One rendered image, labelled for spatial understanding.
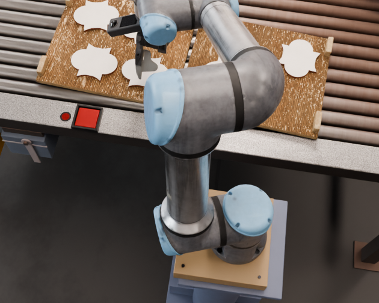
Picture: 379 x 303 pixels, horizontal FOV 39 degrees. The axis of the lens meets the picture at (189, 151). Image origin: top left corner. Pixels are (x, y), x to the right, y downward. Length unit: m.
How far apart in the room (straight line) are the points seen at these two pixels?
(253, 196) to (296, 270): 1.20
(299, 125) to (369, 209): 1.08
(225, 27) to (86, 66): 0.65
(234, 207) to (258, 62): 0.41
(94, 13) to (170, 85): 0.93
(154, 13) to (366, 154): 0.74
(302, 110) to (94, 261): 1.19
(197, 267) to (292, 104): 0.54
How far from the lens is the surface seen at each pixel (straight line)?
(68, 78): 1.60
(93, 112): 1.53
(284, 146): 1.51
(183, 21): 1.19
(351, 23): 1.80
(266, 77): 0.85
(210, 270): 1.36
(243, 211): 1.17
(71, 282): 2.33
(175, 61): 1.60
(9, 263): 2.41
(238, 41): 0.98
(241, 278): 1.37
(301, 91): 1.59
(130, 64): 1.59
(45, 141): 1.64
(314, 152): 1.52
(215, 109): 0.81
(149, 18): 1.17
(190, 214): 1.08
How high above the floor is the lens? 2.25
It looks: 65 degrees down
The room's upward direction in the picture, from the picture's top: 4 degrees clockwise
